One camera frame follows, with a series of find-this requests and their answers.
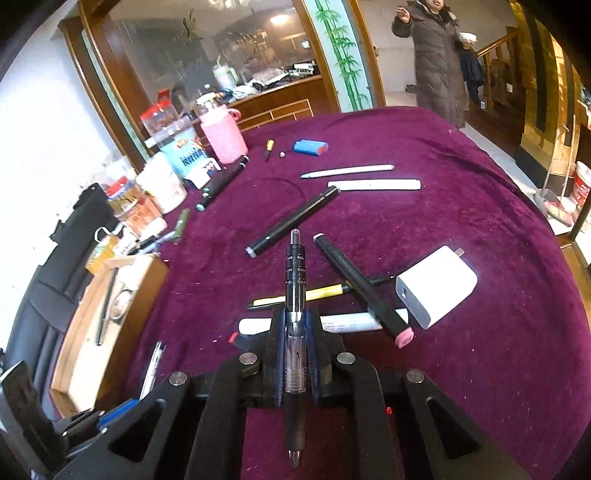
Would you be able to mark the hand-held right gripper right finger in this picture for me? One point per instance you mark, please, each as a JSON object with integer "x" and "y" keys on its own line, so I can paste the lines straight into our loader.
{"x": 318, "y": 364}

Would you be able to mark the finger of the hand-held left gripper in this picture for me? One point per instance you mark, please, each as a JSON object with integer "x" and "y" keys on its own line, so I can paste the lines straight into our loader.
{"x": 117, "y": 410}

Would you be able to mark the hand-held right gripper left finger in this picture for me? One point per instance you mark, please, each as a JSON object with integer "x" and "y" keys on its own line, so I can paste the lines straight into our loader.
{"x": 275, "y": 360}

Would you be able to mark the clear black clicker pen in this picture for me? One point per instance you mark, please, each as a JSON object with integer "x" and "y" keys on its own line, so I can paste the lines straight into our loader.
{"x": 294, "y": 323}

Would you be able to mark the black marker red cap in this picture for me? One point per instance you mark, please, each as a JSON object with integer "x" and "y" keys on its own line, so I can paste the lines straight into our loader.
{"x": 236, "y": 340}

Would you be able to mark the white marker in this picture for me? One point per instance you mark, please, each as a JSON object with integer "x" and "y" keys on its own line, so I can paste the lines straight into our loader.
{"x": 351, "y": 321}

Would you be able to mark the brown cardboard box tray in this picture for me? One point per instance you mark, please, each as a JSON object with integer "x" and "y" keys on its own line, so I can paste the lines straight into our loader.
{"x": 87, "y": 360}

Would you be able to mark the yellow black pen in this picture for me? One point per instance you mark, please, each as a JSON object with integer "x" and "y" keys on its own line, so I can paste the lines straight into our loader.
{"x": 318, "y": 291}

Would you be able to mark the black marker pink cap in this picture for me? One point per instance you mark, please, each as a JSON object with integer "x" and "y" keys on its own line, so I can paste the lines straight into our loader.
{"x": 355, "y": 281}

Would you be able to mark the clear gel pen black cap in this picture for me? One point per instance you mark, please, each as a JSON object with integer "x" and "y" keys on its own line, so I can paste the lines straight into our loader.
{"x": 105, "y": 309}

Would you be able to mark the large white charger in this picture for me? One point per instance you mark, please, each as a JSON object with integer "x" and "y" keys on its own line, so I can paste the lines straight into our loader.
{"x": 434, "y": 288}

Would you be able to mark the black marker grey cap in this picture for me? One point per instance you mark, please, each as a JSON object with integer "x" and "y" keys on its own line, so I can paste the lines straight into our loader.
{"x": 295, "y": 220}

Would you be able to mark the clear thin pen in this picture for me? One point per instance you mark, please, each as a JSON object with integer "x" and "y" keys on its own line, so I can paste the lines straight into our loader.
{"x": 154, "y": 364}

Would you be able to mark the black leather sofa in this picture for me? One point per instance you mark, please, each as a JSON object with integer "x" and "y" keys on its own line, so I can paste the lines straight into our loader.
{"x": 46, "y": 295}

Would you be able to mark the purple velvet tablecloth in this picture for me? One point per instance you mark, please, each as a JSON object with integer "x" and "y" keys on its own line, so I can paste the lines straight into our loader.
{"x": 461, "y": 392}

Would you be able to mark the green lighter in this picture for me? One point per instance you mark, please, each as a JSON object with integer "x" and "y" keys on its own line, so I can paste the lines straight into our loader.
{"x": 181, "y": 224}

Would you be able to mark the silver pen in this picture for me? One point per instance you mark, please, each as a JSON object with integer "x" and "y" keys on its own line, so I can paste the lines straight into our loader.
{"x": 157, "y": 242}

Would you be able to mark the white capped pen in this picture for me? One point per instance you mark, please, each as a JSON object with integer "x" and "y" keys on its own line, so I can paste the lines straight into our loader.
{"x": 374, "y": 184}

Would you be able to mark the orange label jar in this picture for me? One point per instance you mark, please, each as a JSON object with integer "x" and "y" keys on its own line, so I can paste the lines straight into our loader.
{"x": 138, "y": 217}

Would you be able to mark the white pen teal tip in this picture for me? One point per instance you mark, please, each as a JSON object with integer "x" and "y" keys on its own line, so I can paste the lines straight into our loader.
{"x": 351, "y": 170}

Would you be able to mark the small blue white box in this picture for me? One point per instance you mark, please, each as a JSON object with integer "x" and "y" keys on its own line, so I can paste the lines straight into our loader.
{"x": 203, "y": 173}

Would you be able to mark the white plastic jar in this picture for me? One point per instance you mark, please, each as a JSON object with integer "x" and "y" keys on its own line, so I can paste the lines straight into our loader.
{"x": 161, "y": 184}

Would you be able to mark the blue lighter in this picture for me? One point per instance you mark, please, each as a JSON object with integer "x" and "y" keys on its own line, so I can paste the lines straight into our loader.
{"x": 310, "y": 147}

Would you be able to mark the toothpick jar red blue lid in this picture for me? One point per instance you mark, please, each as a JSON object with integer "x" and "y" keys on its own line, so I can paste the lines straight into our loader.
{"x": 121, "y": 191}

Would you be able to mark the blue label plastic jar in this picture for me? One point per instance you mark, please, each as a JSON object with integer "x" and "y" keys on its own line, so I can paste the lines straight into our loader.
{"x": 187, "y": 154}

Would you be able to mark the pink knitted bottle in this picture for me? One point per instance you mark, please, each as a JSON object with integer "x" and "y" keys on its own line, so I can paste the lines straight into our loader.
{"x": 224, "y": 136}

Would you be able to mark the wooden glass cabinet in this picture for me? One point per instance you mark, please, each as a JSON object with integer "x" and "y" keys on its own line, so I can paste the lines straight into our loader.
{"x": 277, "y": 108}

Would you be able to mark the clear jar red lid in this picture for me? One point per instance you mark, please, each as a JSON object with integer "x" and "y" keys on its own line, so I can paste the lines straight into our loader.
{"x": 159, "y": 122}

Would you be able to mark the white tumbler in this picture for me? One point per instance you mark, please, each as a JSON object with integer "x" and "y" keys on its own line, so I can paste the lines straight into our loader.
{"x": 225, "y": 78}

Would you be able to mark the white bucket red label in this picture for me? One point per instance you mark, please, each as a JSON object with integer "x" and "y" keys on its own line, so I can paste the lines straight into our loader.
{"x": 582, "y": 189}

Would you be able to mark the wooden stair railing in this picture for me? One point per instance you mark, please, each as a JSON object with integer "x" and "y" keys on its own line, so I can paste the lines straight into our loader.
{"x": 498, "y": 64}

